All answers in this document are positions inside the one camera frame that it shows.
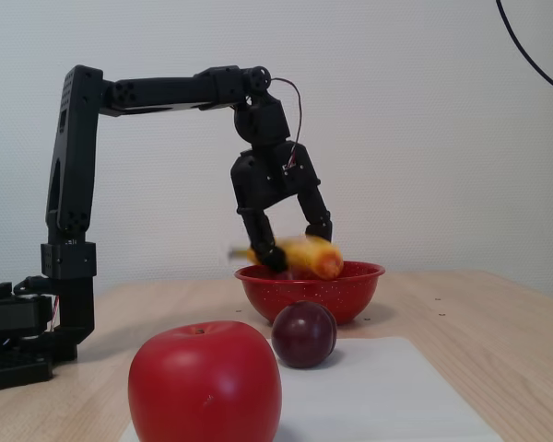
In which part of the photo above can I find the red apple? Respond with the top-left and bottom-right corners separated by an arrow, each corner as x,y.
127,320 -> 283,442

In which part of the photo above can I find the red white servo wire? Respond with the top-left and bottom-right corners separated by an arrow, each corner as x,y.
48,294 -> 62,332
270,77 -> 304,169

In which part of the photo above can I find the red speckled bowl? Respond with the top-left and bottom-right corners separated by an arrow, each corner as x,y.
234,260 -> 387,326

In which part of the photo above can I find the dark purple plum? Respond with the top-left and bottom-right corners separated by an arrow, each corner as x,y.
271,300 -> 338,369

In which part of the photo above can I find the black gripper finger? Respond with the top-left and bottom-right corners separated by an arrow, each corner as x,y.
237,208 -> 290,273
298,186 -> 335,244

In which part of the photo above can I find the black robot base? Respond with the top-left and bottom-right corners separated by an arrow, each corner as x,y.
0,281 -> 56,394

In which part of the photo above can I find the white paper sheet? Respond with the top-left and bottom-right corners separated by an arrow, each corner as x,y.
119,335 -> 504,442

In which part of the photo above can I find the yellow banana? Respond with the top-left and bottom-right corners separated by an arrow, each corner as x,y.
228,235 -> 345,282

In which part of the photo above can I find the black hanging cable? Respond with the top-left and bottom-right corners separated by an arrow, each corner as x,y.
495,0 -> 553,99

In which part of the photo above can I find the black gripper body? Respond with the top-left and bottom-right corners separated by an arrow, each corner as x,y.
229,140 -> 324,215

